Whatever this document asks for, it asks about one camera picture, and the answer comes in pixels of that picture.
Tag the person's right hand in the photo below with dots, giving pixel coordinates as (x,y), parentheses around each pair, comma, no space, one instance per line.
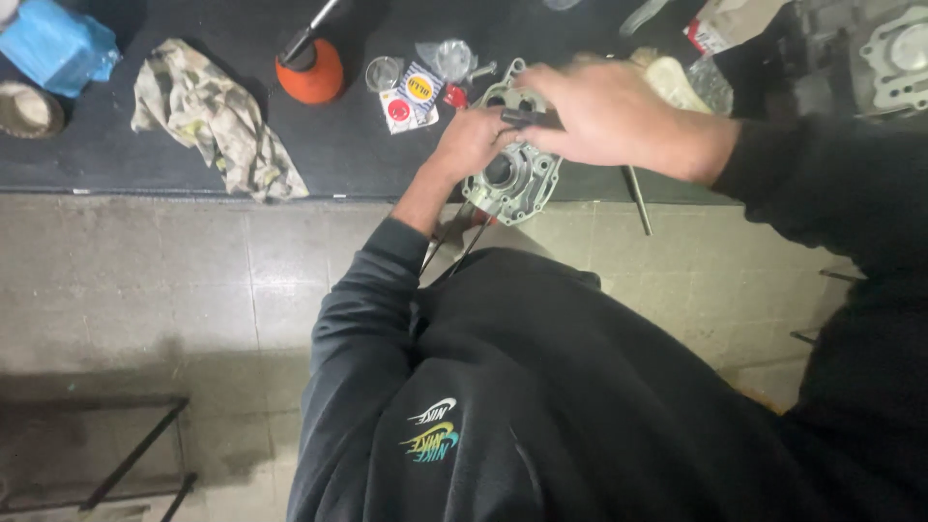
(623,116)

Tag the person's left hand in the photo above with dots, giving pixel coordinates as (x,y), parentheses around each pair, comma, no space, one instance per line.
(468,145)

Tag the person's right fingers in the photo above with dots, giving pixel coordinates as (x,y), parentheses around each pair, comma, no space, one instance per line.
(558,87)

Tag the person's left fingers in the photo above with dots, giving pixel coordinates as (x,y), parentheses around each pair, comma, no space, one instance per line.
(506,132)

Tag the small black tool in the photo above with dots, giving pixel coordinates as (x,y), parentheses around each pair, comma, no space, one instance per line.
(518,118)

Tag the grey metal engine cylinder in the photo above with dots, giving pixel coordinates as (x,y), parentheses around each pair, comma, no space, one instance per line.
(522,181)

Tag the small red part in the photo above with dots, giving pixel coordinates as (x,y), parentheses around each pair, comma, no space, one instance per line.
(457,96)

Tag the silver metal bolt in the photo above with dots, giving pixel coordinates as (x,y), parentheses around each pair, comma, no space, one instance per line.
(482,72)

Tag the clear plastic bag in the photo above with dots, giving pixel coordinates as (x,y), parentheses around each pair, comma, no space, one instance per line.
(449,59)

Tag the blue striped packet yellow label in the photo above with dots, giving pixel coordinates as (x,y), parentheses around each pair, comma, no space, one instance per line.
(420,88)

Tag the white packet red circle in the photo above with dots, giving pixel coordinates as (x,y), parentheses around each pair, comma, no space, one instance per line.
(397,112)

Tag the cream coloured part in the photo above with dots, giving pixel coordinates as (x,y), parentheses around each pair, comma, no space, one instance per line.
(671,83)

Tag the small clear plastic cup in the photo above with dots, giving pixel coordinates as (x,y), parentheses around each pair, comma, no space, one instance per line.
(383,74)

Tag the thin metal rod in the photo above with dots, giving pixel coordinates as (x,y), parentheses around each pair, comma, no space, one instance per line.
(639,203)

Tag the crumpled clear plastic wrap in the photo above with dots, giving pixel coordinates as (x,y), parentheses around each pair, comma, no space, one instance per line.
(714,83)

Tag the cardboard box red white label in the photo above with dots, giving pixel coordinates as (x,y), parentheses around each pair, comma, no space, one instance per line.
(732,25)

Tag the orange oil can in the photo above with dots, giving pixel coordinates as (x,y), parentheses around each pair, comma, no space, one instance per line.
(310,72)

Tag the dark engine block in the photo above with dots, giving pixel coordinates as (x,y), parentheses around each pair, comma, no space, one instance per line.
(826,65)

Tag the person's dark hoodie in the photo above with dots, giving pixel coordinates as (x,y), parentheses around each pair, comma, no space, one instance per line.
(565,406)

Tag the dirty patterned rag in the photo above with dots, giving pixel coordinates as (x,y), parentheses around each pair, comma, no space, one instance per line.
(210,116)

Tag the grey metal gasket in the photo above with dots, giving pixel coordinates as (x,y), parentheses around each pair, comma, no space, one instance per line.
(899,62)

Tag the dark metal stand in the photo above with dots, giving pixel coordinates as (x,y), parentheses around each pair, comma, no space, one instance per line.
(826,304)

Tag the blue plastic bag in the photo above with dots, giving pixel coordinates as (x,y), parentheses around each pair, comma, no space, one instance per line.
(54,43)

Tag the beige tape roll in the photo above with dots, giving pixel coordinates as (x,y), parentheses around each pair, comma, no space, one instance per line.
(29,110)

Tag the black metal frame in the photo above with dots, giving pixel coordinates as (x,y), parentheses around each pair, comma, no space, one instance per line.
(138,449)

